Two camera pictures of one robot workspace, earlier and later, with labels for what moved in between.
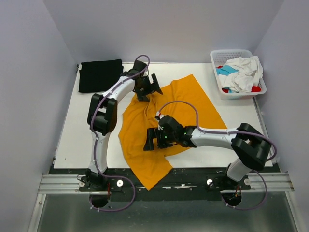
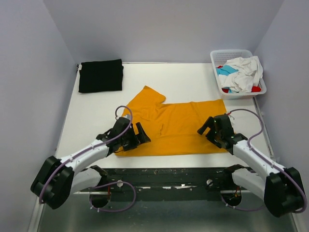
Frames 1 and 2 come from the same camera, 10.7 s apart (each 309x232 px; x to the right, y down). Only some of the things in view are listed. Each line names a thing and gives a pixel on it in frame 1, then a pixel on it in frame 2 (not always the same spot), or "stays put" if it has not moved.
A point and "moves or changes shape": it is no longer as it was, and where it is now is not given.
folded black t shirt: (99, 75) stays put
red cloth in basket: (254, 88) stays put
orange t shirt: (184, 100) moves or changes shape
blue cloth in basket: (226, 70) stays put
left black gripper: (142, 95) to (140, 138)
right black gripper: (154, 132) to (209, 123)
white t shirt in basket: (250, 71) stays put
